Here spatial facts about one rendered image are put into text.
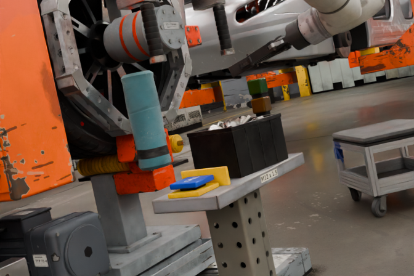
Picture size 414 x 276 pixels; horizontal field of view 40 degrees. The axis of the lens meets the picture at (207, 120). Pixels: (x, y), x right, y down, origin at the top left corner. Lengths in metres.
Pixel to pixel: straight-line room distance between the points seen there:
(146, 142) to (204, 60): 2.84
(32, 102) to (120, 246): 0.74
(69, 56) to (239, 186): 0.58
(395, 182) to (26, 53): 1.67
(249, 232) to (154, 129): 0.40
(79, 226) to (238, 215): 0.42
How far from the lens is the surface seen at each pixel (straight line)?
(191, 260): 1.83
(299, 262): 1.89
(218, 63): 4.26
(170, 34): 1.59
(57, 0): 1.52
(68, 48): 1.50
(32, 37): 1.24
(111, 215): 1.80
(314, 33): 1.44
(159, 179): 1.67
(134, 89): 1.49
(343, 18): 1.40
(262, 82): 1.48
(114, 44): 1.65
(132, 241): 1.81
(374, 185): 2.41
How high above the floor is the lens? 0.66
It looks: 3 degrees down
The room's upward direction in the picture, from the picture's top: 12 degrees counter-clockwise
